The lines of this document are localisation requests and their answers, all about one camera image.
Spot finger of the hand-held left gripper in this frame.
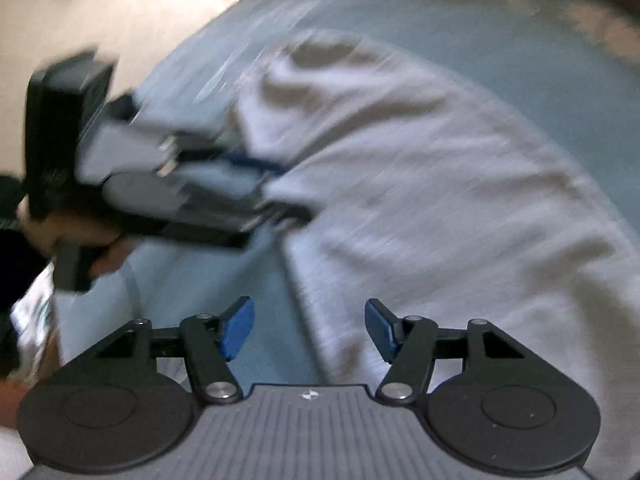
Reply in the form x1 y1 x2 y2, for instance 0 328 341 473
241 201 313 235
160 134 288 178

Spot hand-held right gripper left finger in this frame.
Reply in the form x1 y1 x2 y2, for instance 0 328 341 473
95 296 256 405

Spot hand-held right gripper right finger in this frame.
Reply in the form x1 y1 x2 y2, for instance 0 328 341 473
365 298 526 405

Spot grey sweatpants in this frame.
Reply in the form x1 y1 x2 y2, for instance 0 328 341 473
227 30 640 480

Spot person's left hand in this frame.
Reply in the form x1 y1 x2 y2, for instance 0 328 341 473
16 202 138 281

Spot black and white cloth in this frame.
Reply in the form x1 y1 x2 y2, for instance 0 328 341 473
10 265 60 376

